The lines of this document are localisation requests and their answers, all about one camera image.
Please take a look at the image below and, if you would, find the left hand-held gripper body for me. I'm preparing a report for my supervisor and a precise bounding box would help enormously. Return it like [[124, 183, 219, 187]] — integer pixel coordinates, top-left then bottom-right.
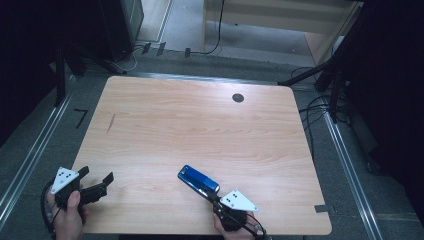
[[50, 166, 101, 211]]

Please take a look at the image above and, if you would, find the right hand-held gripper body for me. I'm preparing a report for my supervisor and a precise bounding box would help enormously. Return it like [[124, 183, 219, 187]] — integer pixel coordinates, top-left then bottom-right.
[[213, 189, 260, 232]]

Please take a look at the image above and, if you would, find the person's right hand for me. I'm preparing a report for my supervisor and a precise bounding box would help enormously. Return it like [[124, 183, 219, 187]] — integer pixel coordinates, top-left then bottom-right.
[[213, 213, 264, 240]]

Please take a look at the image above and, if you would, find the person's left hand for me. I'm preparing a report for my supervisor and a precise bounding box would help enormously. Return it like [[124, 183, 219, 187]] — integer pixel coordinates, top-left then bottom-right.
[[45, 190, 89, 240]]

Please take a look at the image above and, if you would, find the angled black floor tape mark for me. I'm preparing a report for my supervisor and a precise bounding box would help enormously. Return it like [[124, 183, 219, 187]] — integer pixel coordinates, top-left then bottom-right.
[[73, 108, 89, 130]]

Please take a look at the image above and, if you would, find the black metal stand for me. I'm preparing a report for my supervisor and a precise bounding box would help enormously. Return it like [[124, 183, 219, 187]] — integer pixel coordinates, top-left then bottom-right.
[[277, 0, 368, 124], [54, 41, 128, 108]]

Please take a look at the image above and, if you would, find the dark grey cabinet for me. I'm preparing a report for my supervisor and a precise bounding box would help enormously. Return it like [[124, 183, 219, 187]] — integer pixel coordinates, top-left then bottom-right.
[[99, 0, 145, 63]]

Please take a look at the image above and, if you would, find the light wooden cabinet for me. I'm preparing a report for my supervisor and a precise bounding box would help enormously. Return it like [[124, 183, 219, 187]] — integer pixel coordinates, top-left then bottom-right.
[[201, 0, 364, 66]]

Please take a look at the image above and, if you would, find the right hand-held gripper black cable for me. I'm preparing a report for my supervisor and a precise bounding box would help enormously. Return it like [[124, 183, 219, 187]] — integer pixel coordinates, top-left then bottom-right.
[[239, 216, 269, 240]]

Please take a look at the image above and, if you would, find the hand-held gripper black cable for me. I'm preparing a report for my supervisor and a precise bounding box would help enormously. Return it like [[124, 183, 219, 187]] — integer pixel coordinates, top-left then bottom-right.
[[39, 179, 59, 236], [239, 216, 269, 240]]

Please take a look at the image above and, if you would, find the left hand-held gripper black cable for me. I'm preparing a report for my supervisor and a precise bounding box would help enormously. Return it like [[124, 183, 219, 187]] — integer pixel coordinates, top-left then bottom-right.
[[39, 179, 59, 236]]

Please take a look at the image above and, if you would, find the metal floor rail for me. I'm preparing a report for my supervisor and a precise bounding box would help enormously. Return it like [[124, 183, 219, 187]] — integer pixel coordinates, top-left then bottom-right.
[[0, 76, 78, 231], [321, 109, 384, 240]]

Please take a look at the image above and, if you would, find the bundle of black floor cables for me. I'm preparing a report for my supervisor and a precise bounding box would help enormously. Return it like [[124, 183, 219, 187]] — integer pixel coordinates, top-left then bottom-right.
[[289, 66, 351, 161]]

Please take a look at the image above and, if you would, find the white floor cable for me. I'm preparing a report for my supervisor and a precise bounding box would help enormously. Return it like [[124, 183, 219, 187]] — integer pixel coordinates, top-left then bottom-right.
[[123, 46, 144, 73]]

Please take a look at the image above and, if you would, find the thin black hanging cable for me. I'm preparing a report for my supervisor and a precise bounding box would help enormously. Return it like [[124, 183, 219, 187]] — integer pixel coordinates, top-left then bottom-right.
[[189, 0, 226, 56]]

